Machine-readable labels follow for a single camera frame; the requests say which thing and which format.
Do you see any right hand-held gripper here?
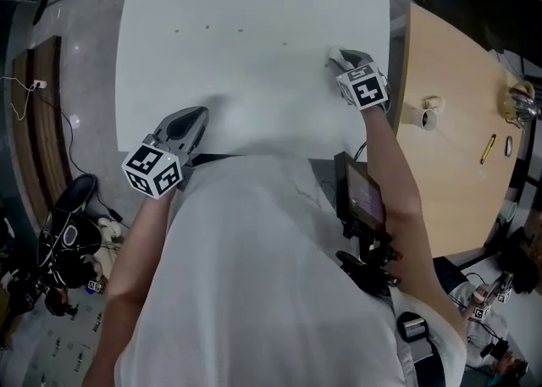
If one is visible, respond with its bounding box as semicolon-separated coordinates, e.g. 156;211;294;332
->
328;48;391;113

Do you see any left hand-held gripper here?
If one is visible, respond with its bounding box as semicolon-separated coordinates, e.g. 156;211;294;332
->
121;105;211;201

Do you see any white cloth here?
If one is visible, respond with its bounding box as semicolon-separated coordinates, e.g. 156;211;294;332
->
328;45;352;69

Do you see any person's right forearm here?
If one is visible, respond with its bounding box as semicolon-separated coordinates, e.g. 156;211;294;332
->
362;105;467;378

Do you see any person's left forearm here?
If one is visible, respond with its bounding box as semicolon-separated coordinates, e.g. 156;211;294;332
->
84;192;181;387

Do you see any white table top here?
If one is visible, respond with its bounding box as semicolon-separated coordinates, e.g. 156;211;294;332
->
114;0;391;162

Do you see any small black monitor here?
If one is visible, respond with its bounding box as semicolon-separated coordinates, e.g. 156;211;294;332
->
334;151;387;234

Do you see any beige wooden table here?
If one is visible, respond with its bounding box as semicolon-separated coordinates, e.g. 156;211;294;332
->
389;2;537;258

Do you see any brown wooden bench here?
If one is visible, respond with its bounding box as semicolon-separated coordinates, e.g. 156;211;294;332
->
11;36;73;225

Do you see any black backpack rig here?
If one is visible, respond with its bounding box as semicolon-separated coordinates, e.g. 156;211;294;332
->
38;173;105;289

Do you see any yellow pen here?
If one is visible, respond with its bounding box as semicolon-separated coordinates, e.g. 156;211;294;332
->
480;134;497;165

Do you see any person's white shirt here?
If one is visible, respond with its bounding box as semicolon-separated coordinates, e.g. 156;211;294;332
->
113;152;467;387

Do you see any black chest-mounted device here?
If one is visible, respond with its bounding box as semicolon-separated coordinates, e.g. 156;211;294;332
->
336;224;403;297

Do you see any grey harness buckle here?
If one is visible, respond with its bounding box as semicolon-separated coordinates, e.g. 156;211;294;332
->
396;311;429;342

